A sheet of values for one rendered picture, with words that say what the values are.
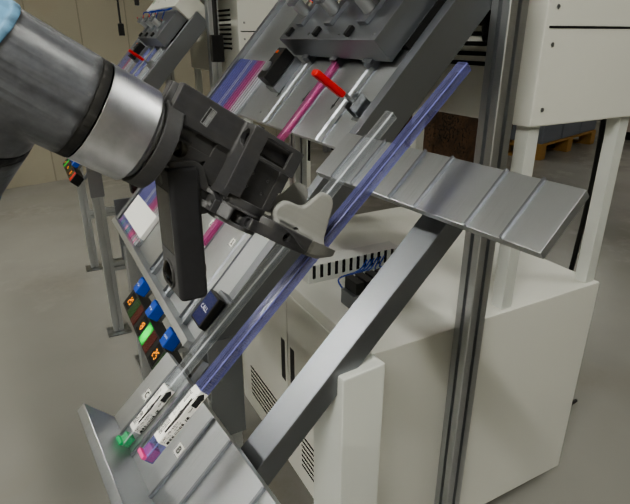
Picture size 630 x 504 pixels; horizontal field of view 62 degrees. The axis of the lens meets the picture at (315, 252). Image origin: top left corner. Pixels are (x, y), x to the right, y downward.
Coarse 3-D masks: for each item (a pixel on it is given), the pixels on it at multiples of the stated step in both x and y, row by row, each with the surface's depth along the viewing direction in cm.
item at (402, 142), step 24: (456, 72) 55; (432, 96) 55; (408, 144) 54; (384, 168) 53; (360, 192) 53; (336, 216) 53; (312, 264) 52; (288, 288) 52; (264, 312) 51; (240, 336) 51; (216, 360) 51; (216, 384) 50
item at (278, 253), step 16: (384, 128) 66; (368, 144) 65; (352, 160) 65; (336, 176) 65; (336, 192) 65; (272, 256) 63; (256, 272) 63; (256, 288) 63; (240, 304) 62; (224, 320) 62; (208, 336) 61; (192, 352) 62; (176, 368) 62; (192, 368) 61; (176, 384) 61; (128, 432) 60; (128, 448) 60
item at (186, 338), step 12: (120, 228) 125; (132, 252) 112; (144, 264) 106; (144, 276) 101; (156, 288) 95; (168, 300) 92; (168, 312) 87; (180, 324) 84; (180, 336) 81; (192, 336) 82
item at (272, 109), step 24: (288, 24) 125; (264, 48) 128; (336, 72) 95; (360, 72) 90; (384, 72) 84; (264, 96) 112; (288, 96) 104; (336, 96) 91; (264, 120) 106; (288, 120) 99; (312, 120) 92; (336, 120) 86; (336, 144) 83
